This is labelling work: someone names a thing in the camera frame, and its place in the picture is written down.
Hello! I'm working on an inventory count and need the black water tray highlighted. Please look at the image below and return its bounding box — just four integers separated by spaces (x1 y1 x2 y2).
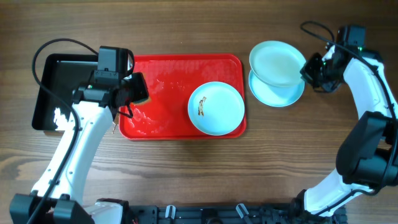
32 54 98 131

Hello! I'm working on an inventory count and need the light blue plate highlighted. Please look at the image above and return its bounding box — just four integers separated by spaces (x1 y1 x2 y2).
248 70 305 108
249 40 306 88
187 82 245 136

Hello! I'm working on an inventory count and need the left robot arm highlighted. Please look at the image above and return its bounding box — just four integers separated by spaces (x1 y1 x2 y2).
9 73 149 223

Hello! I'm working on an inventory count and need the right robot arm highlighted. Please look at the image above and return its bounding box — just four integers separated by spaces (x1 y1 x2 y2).
286 47 397 223

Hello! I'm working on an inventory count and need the green orange sponge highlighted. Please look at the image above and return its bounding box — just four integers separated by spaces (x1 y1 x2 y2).
135 97 152 106

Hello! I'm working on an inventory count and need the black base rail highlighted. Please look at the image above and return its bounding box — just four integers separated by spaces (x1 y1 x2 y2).
130 203 348 224

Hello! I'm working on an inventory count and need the red plastic tray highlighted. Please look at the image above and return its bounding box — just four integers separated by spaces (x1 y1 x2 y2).
119 54 244 141

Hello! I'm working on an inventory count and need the light blue plate top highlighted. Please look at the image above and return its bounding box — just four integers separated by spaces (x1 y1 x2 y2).
249 40 306 88

